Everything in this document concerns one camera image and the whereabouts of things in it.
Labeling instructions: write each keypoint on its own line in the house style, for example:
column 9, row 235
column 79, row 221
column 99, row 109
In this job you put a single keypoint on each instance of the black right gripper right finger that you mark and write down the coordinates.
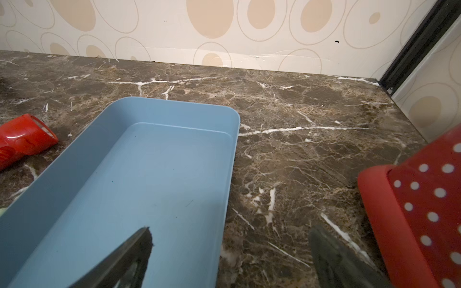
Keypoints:
column 338, row 267

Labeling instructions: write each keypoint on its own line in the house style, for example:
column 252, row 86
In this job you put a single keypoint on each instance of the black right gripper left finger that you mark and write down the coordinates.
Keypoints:
column 125, row 267

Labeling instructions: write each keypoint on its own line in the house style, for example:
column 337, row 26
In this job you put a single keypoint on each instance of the red flashlight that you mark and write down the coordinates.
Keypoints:
column 24, row 136

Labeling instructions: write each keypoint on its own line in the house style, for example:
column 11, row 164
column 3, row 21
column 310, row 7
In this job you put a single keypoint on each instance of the blue plastic storage box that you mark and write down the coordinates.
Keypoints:
column 142, row 163

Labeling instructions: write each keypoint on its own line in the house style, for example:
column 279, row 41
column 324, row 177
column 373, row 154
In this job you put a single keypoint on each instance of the red polka dot toaster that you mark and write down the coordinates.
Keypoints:
column 415, row 213

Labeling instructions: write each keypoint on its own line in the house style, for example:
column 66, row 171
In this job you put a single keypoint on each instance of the black frame post right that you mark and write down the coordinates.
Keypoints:
column 436, row 23

